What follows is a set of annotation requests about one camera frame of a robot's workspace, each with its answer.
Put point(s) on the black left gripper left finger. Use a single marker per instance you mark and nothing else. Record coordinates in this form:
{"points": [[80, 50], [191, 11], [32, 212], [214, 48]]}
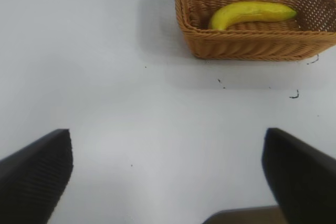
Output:
{"points": [[31, 179]]}

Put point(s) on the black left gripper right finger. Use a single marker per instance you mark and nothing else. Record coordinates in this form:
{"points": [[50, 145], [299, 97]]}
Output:
{"points": [[304, 182]]}

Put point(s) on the yellow banana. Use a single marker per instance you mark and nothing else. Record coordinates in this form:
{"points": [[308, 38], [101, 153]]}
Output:
{"points": [[249, 11]]}

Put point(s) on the tan woven wicker basket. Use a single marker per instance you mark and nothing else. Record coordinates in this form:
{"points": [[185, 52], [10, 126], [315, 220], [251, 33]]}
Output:
{"points": [[252, 45]]}

